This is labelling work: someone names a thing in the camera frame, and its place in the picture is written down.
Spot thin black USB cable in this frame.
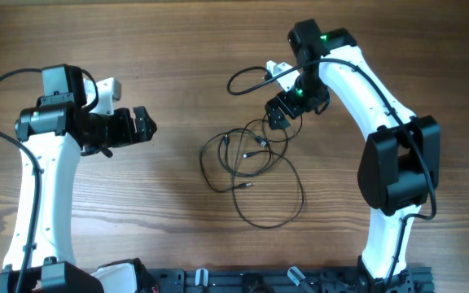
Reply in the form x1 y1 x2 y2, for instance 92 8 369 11
230 112 305 230
199 128 291 194

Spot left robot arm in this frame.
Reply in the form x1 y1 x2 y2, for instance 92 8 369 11
0 64 159 293

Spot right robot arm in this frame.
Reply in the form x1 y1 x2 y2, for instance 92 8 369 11
265 20 441 291

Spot right camera black cable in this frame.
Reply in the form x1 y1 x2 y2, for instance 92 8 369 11
226 58 439 286

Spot camera black cable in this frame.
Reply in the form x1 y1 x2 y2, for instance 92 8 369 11
0 68 44 293
226 58 439 286

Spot left camera black cable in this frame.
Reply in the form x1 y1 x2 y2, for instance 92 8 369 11
0 68 44 293

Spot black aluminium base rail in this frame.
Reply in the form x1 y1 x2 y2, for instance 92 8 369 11
148 266 435 293

